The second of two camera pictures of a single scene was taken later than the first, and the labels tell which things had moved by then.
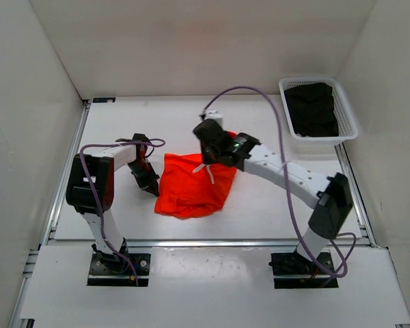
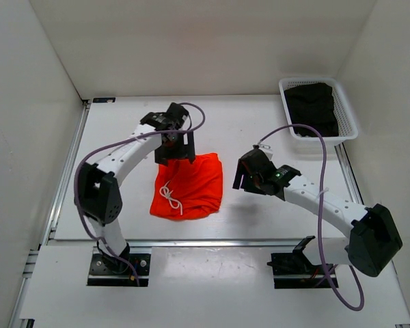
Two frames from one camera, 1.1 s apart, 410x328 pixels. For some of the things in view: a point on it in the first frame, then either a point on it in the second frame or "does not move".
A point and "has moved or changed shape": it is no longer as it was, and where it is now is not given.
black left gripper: [150, 184] -> [184, 152]
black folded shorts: [312, 110] does not move
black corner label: [103, 100] does not move
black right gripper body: [209, 156] -> [249, 179]
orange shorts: [188, 186] has moved or changed shape
